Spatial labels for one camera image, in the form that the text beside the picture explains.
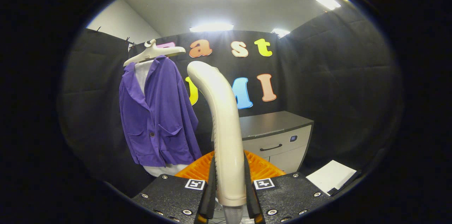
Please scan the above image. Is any black drawer handle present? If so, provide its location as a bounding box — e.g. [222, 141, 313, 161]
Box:
[260, 143, 283, 152]

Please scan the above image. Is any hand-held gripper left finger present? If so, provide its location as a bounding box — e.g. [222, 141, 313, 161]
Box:
[131, 151, 216, 224]

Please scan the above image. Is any white garment steamer head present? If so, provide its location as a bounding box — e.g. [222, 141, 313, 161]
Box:
[187, 61, 247, 207]

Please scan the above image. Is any purple jacket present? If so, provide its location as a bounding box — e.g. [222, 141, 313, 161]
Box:
[119, 55, 202, 167]

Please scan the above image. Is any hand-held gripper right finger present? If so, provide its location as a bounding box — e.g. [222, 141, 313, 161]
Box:
[244, 150, 332, 224]

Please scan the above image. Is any white flat board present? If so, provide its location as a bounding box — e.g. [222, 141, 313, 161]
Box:
[306, 160, 357, 196]

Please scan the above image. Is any white clothes hanger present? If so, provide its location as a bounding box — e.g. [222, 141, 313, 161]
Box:
[123, 39, 186, 67]

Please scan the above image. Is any grey cabinet with dark top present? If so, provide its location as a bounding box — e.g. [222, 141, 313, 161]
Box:
[212, 111, 314, 174]

